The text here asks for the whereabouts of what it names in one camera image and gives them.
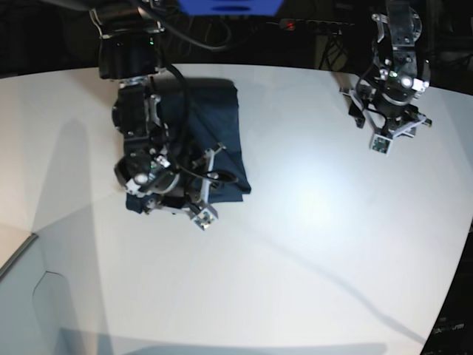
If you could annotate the black power strip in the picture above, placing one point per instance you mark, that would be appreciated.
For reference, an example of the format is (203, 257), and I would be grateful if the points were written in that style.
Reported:
(319, 28)

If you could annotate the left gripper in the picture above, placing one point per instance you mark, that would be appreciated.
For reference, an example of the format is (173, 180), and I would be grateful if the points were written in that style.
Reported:
(388, 107)

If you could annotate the blue plastic box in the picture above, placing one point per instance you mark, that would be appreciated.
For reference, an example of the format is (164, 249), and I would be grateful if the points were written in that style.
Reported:
(230, 7)

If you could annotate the dark blue t-shirt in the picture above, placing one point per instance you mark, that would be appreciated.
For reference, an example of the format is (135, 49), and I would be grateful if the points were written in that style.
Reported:
(214, 119)

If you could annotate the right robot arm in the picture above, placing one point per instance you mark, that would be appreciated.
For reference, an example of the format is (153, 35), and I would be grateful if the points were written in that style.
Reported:
(130, 54)

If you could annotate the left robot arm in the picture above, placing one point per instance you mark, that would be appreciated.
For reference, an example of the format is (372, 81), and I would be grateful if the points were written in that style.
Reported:
(383, 94)

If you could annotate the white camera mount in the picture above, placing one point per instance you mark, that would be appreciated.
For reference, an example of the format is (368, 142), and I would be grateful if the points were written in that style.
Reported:
(188, 191)
(388, 129)

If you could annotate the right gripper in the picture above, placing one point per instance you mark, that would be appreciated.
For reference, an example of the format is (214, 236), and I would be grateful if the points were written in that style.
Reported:
(139, 176)

